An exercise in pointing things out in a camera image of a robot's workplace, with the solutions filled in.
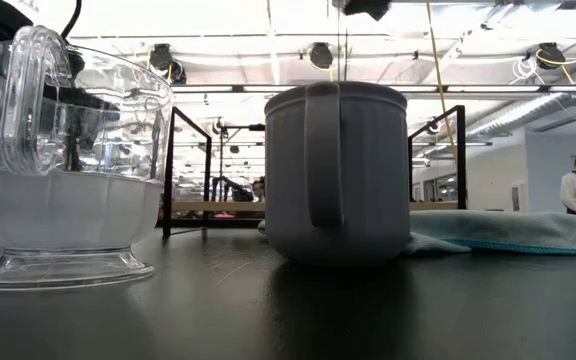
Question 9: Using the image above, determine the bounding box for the grey mug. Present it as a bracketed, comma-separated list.
[263, 80, 413, 264]

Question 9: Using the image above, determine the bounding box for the wooden shelf with black frame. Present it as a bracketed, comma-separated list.
[161, 104, 468, 239]

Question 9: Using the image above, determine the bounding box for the clear plastic cup with handle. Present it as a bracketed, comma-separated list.
[0, 24, 175, 293]

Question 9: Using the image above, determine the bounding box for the light blue cloth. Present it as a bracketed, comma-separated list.
[256, 209, 576, 259]

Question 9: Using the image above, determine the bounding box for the black ceiling cable reel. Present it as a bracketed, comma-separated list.
[148, 43, 188, 86]
[308, 41, 335, 71]
[536, 41, 567, 71]

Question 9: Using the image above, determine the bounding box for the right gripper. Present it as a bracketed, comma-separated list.
[341, 0, 392, 22]

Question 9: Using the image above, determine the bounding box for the yellow cable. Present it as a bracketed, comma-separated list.
[424, 0, 460, 169]

